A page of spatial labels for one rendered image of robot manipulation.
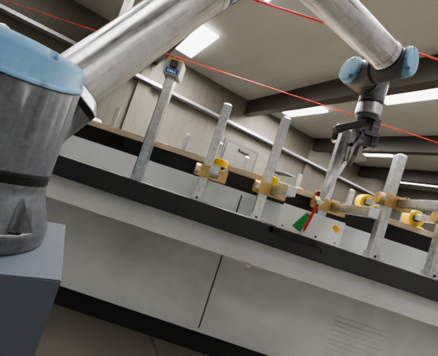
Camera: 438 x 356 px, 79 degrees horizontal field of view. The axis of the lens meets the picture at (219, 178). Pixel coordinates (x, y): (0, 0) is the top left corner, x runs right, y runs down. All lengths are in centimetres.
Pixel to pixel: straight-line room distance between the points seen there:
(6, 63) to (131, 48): 29
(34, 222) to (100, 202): 76
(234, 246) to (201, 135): 569
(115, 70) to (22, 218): 34
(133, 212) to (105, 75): 66
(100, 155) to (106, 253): 48
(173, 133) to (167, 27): 578
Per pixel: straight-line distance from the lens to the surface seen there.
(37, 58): 42
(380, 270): 127
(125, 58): 63
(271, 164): 110
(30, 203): 44
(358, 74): 111
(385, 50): 98
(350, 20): 88
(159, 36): 67
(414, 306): 143
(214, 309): 141
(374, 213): 94
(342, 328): 157
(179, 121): 649
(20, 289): 39
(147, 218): 113
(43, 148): 43
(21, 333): 41
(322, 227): 116
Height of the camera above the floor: 76
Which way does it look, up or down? 3 degrees up
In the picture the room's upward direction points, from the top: 18 degrees clockwise
